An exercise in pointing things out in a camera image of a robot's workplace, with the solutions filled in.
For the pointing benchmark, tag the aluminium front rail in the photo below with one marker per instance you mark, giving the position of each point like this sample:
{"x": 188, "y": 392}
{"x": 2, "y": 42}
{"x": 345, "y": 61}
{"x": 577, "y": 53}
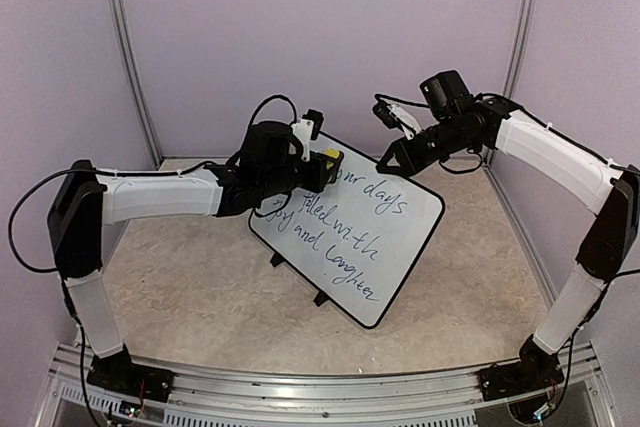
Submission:
{"x": 203, "y": 396}

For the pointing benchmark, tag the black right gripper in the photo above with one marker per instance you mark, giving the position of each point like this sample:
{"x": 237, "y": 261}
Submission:
{"x": 406, "y": 167}

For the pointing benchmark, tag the yellow black whiteboard eraser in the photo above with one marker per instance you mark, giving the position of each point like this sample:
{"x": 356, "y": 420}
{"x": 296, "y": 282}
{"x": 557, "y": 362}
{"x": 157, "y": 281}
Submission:
{"x": 336, "y": 157}

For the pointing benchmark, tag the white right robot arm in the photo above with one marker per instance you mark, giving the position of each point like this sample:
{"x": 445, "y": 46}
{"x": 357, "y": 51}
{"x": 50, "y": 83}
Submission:
{"x": 605, "y": 189}

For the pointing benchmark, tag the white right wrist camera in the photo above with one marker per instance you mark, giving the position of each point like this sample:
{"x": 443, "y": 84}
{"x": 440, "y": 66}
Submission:
{"x": 395, "y": 117}

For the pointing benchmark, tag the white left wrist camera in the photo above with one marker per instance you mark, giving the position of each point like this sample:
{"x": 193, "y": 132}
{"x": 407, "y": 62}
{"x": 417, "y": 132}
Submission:
{"x": 304, "y": 131}

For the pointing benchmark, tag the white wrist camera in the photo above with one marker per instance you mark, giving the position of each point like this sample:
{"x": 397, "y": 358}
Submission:
{"x": 395, "y": 117}
{"x": 304, "y": 131}

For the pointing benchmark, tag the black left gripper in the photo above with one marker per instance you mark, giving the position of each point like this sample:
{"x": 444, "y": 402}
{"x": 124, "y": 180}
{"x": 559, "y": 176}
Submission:
{"x": 321, "y": 177}

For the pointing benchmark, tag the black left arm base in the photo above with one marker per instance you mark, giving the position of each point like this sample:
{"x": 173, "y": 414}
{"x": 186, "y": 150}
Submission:
{"x": 118, "y": 373}

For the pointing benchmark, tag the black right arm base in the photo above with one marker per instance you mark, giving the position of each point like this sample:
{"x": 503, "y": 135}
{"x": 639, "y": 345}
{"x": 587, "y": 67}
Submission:
{"x": 536, "y": 375}

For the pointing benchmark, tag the white whiteboard with black frame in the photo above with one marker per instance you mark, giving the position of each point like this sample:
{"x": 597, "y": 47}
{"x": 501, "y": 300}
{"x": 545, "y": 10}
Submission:
{"x": 358, "y": 240}

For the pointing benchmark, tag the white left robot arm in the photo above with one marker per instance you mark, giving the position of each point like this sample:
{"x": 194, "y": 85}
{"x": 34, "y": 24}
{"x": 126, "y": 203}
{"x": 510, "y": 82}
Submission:
{"x": 274, "y": 159}

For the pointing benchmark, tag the aluminium corner post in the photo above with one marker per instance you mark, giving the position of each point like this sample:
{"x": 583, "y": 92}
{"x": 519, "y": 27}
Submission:
{"x": 519, "y": 46}
{"x": 133, "y": 79}

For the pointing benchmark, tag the black whiteboard stand foot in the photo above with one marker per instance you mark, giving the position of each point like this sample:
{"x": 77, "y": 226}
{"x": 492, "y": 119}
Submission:
{"x": 276, "y": 260}
{"x": 320, "y": 298}

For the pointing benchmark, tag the aluminium corner post left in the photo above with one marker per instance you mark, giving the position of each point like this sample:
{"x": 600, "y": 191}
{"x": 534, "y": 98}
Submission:
{"x": 133, "y": 79}

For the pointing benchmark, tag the aluminium corner post right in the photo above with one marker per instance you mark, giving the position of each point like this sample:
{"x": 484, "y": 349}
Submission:
{"x": 519, "y": 46}

